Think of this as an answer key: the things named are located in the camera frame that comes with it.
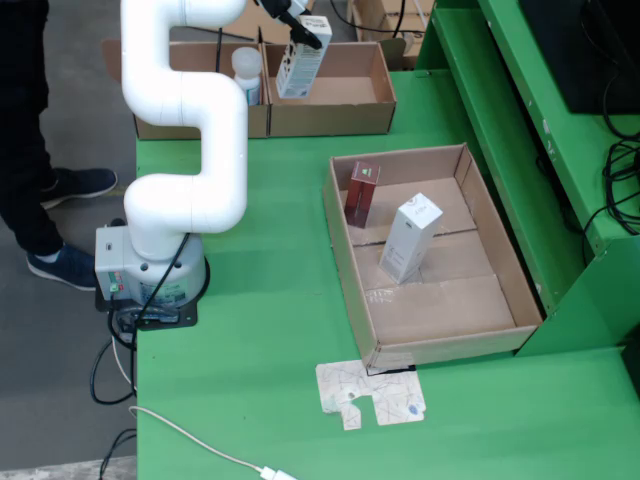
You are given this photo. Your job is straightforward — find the dark red small box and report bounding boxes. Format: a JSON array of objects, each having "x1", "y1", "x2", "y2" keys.
[{"x1": 343, "y1": 160, "x2": 382, "y2": 230}]

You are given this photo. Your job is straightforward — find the grey robot base box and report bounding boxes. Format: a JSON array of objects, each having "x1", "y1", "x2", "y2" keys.
[{"x1": 94, "y1": 224, "x2": 210, "y2": 306}]

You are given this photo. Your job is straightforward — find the large printed cardboard box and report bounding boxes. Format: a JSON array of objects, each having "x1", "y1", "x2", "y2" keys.
[{"x1": 347, "y1": 0, "x2": 437, "y2": 70}]

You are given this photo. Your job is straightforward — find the green metal shelf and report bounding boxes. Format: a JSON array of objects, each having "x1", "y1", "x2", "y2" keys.
[{"x1": 414, "y1": 0, "x2": 640, "y2": 359}]

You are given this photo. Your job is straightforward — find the dark trousers of person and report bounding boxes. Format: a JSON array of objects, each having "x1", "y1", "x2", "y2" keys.
[{"x1": 0, "y1": 0, "x2": 65, "y2": 257}]

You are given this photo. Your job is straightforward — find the black monitor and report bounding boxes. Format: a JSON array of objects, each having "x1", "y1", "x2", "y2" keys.
[{"x1": 518, "y1": 0, "x2": 640, "y2": 115}]

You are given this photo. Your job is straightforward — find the shallow cardboard tray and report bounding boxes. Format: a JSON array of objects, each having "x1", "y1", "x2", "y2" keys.
[{"x1": 322, "y1": 142, "x2": 545, "y2": 372}]

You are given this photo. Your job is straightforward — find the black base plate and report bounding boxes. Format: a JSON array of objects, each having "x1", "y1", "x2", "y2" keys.
[{"x1": 94, "y1": 287, "x2": 200, "y2": 332}]

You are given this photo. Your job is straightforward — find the white plastic bottle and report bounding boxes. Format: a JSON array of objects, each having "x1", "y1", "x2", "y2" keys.
[{"x1": 231, "y1": 46, "x2": 264, "y2": 107}]

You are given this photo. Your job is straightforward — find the thin white cable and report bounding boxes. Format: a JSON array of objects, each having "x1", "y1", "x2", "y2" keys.
[{"x1": 109, "y1": 333, "x2": 139, "y2": 401}]

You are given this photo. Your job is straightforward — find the divided cardboard box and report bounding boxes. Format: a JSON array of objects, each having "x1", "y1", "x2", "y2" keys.
[{"x1": 102, "y1": 39, "x2": 399, "y2": 140}]

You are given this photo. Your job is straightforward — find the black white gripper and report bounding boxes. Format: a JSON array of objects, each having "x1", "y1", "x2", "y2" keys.
[{"x1": 255, "y1": 0, "x2": 323, "y2": 50}]

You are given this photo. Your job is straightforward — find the thin black floor cable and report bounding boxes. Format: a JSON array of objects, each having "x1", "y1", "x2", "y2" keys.
[{"x1": 329, "y1": 0, "x2": 362, "y2": 40}]

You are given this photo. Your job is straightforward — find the black looped floor cable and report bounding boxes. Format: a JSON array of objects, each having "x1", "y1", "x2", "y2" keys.
[{"x1": 89, "y1": 334, "x2": 139, "y2": 406}]

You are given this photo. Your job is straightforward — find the navy sneaker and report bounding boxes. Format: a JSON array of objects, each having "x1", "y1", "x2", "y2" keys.
[
  {"x1": 25, "y1": 242, "x2": 100, "y2": 292},
  {"x1": 38, "y1": 167, "x2": 119, "y2": 211}
]

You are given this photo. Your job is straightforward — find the black cable bundle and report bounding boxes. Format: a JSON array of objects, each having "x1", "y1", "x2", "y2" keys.
[{"x1": 582, "y1": 74, "x2": 640, "y2": 261}]

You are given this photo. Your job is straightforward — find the white hand cream box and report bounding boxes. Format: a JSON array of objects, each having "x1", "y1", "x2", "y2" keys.
[{"x1": 275, "y1": 14, "x2": 334, "y2": 100}]

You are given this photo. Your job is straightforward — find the flattened patterned paper carton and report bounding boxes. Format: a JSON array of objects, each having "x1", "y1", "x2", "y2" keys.
[{"x1": 314, "y1": 358, "x2": 428, "y2": 431}]

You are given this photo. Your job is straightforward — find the tall white cosmetic box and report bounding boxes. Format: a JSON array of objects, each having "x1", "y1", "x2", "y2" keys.
[{"x1": 377, "y1": 192, "x2": 445, "y2": 286}]

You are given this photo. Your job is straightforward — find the white plug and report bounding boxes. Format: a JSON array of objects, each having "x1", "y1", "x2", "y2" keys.
[{"x1": 258, "y1": 464, "x2": 299, "y2": 480}]

